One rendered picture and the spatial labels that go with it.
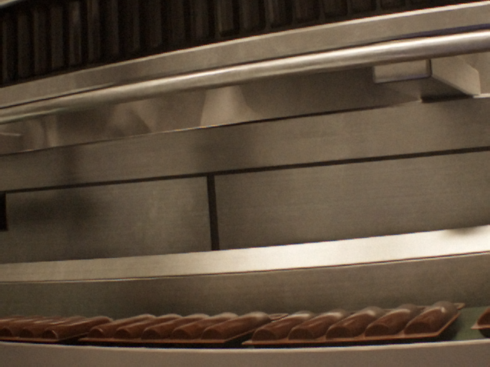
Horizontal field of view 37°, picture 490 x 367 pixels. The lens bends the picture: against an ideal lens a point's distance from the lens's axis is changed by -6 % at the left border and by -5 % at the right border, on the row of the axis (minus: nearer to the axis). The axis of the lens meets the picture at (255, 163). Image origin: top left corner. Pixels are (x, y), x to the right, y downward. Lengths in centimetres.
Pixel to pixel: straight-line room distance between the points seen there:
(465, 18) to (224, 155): 27
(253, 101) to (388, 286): 39
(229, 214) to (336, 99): 21
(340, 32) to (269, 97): 34
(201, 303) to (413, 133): 21
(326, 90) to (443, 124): 24
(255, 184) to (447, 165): 17
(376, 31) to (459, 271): 16
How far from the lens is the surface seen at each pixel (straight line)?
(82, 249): 76
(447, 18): 48
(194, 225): 67
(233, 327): 43
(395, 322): 39
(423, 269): 50
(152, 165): 70
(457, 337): 40
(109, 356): 42
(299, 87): 82
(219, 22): 56
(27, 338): 50
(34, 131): 104
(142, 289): 60
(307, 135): 62
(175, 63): 56
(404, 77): 48
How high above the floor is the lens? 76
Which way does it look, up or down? 3 degrees up
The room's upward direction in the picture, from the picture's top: 4 degrees counter-clockwise
